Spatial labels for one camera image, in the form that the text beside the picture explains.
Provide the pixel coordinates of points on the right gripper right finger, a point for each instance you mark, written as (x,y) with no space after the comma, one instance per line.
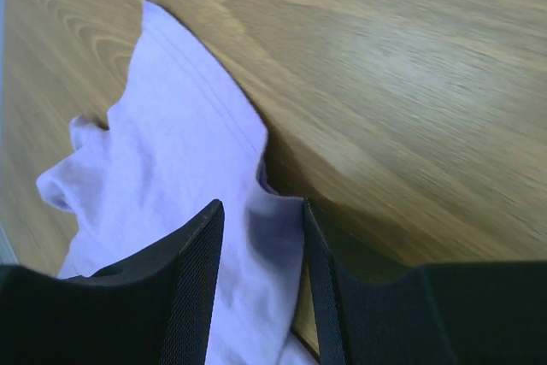
(370,309)

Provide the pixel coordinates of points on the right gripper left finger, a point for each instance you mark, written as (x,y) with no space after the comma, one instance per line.
(154,307)

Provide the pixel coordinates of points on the lavender t shirt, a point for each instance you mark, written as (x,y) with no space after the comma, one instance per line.
(182,135)

